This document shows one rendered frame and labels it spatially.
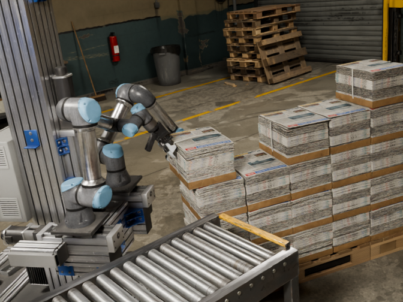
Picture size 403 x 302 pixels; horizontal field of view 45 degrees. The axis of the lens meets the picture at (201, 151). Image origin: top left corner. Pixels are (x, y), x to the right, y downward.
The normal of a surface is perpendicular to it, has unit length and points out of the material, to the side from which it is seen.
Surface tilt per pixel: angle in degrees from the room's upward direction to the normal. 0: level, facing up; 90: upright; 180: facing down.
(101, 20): 90
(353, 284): 0
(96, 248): 90
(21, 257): 90
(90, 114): 82
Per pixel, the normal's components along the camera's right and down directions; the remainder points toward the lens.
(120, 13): 0.63, 0.19
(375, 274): -0.11, -0.94
